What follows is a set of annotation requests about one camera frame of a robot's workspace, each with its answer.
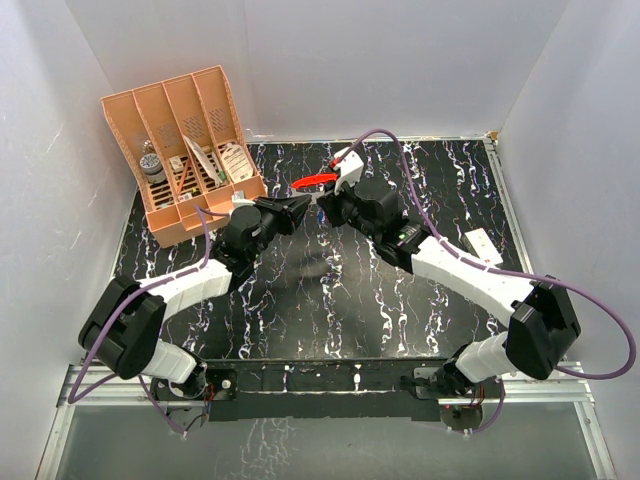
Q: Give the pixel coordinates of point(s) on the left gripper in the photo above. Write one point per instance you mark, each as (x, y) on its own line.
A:
(289, 212)

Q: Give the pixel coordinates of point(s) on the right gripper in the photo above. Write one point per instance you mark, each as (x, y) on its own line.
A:
(329, 202)

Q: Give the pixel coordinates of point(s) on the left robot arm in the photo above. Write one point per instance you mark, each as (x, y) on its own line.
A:
(123, 330)

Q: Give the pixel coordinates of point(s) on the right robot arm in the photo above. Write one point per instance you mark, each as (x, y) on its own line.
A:
(539, 320)

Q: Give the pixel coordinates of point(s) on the white labelled packet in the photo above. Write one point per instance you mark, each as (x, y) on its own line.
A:
(236, 162)

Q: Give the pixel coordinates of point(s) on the white paper card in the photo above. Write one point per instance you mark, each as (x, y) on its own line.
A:
(204, 161)

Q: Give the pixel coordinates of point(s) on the orange pencil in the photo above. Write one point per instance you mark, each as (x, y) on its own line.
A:
(183, 177)

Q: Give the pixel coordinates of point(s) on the small white box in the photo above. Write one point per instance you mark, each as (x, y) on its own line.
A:
(479, 244)

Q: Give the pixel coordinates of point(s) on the pink desk organizer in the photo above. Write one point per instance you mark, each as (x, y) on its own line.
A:
(153, 119)

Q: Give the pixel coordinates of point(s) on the grey round jar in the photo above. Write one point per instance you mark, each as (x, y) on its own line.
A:
(151, 166)

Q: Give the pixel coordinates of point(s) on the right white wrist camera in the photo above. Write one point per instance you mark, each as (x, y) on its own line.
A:
(348, 167)

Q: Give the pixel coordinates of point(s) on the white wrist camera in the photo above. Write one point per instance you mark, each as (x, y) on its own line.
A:
(239, 199)
(348, 167)

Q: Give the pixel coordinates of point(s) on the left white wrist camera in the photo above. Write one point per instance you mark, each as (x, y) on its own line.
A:
(239, 199)

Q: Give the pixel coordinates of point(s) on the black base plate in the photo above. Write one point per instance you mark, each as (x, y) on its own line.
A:
(232, 390)

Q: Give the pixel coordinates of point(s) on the aluminium frame rail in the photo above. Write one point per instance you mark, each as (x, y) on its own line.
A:
(325, 419)

